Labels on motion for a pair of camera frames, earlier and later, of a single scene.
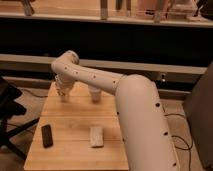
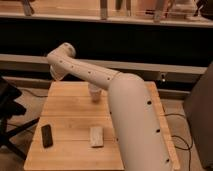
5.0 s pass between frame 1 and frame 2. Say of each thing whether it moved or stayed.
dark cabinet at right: stayed
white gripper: moved
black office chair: stayed
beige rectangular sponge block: stayed
